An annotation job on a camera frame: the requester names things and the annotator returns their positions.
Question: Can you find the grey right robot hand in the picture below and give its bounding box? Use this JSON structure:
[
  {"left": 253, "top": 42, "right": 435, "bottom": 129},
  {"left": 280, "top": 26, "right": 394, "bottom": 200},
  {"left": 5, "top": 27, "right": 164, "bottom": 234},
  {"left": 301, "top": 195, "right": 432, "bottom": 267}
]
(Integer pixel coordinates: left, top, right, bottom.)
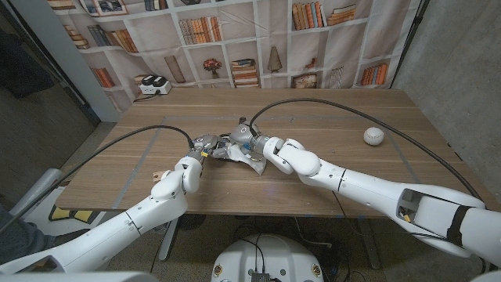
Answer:
[{"left": 228, "top": 122, "right": 271, "bottom": 157}]

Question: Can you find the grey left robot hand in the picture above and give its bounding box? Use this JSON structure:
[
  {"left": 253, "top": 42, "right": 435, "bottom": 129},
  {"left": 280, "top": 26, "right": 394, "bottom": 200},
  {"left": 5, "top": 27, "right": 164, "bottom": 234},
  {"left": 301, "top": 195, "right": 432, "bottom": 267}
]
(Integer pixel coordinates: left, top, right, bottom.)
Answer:
[{"left": 189, "top": 132, "right": 230, "bottom": 160}]

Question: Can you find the white cloth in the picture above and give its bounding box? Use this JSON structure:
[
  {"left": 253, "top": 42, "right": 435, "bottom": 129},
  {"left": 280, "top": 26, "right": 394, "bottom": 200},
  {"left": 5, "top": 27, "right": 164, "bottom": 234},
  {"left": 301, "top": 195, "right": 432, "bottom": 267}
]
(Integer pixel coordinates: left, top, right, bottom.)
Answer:
[{"left": 225, "top": 143, "right": 268, "bottom": 176}]

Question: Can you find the printed bookshelf backdrop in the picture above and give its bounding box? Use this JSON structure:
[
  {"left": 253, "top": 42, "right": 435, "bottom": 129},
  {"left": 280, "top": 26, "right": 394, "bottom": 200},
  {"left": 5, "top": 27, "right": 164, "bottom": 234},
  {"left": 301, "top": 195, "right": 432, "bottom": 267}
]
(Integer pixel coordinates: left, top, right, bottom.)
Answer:
[{"left": 46, "top": 0, "right": 412, "bottom": 113}]

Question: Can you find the white table leg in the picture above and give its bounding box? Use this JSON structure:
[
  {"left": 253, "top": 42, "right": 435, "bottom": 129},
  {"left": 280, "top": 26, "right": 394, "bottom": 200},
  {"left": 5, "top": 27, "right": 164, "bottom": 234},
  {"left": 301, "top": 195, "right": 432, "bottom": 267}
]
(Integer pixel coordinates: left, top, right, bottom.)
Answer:
[
  {"left": 358, "top": 217, "right": 383, "bottom": 270},
  {"left": 158, "top": 219, "right": 180, "bottom": 262}
]

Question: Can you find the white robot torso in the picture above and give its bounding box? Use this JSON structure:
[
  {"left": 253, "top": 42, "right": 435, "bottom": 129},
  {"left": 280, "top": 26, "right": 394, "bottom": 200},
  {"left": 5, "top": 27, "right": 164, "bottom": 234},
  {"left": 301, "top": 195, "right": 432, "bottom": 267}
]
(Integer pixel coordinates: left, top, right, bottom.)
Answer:
[{"left": 211, "top": 233, "right": 325, "bottom": 282}]

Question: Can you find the white ball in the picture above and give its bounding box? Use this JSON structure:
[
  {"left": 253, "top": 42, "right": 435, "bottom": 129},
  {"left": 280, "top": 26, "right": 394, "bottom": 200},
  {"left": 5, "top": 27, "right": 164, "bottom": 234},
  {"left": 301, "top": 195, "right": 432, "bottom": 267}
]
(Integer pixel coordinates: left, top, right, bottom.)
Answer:
[{"left": 362, "top": 126, "right": 385, "bottom": 146}]

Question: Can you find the white tube with red label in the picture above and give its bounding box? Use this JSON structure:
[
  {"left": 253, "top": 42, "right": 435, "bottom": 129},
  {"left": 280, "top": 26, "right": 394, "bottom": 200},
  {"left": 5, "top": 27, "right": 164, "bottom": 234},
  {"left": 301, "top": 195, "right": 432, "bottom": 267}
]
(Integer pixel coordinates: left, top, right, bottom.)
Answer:
[{"left": 11, "top": 168, "right": 63, "bottom": 220}]

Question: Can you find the black backdrop stand pole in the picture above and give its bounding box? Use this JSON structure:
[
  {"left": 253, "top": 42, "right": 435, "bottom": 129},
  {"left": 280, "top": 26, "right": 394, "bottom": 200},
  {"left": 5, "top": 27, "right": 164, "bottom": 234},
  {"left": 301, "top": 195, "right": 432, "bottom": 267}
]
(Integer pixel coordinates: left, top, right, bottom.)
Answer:
[{"left": 389, "top": 0, "right": 431, "bottom": 89}]

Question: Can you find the person in blue jeans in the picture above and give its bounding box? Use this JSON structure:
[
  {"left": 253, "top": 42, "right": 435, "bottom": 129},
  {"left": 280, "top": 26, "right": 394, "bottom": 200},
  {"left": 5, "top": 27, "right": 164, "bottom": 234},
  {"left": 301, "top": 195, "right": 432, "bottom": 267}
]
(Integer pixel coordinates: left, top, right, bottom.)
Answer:
[{"left": 0, "top": 205, "right": 89, "bottom": 266}]

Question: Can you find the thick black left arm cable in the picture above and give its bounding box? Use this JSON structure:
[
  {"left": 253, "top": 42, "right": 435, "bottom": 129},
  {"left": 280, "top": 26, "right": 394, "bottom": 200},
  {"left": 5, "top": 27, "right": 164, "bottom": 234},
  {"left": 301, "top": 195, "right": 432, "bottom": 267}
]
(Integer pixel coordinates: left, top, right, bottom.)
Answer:
[{"left": 0, "top": 125, "right": 196, "bottom": 234}]

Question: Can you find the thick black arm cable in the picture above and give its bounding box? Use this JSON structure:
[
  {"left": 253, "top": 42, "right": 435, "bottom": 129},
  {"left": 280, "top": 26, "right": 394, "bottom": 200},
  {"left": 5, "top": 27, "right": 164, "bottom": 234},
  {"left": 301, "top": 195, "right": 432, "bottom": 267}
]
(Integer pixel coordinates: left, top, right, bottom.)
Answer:
[
  {"left": 248, "top": 97, "right": 485, "bottom": 201},
  {"left": 0, "top": 125, "right": 196, "bottom": 234}
]

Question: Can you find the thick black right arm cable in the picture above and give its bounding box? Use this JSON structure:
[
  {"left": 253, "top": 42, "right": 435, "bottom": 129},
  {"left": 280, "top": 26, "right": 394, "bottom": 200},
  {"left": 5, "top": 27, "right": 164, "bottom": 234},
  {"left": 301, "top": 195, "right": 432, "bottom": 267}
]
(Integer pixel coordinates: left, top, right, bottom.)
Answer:
[{"left": 248, "top": 97, "right": 485, "bottom": 201}]

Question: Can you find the black power strip cable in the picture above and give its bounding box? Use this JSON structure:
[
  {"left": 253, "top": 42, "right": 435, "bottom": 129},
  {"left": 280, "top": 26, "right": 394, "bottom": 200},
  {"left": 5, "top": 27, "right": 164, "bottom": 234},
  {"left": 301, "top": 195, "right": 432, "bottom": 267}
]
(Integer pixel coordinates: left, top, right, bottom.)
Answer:
[{"left": 132, "top": 90, "right": 161, "bottom": 103}]

